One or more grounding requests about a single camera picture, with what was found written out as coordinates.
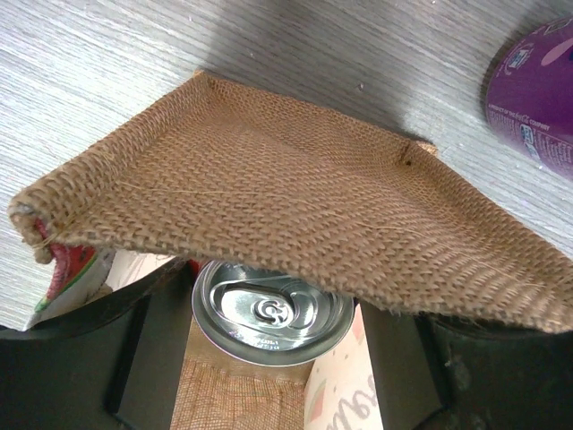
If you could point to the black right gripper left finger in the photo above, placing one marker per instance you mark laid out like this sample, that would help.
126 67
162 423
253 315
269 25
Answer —
114 363

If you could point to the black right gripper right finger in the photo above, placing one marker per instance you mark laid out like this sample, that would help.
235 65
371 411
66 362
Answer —
436 372

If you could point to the red cola can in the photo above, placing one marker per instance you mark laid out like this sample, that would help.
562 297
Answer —
268 318

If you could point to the burlap watermelon canvas bag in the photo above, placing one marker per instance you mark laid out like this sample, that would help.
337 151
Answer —
219 171

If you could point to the right purple fanta can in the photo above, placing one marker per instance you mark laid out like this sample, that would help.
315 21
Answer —
528 102

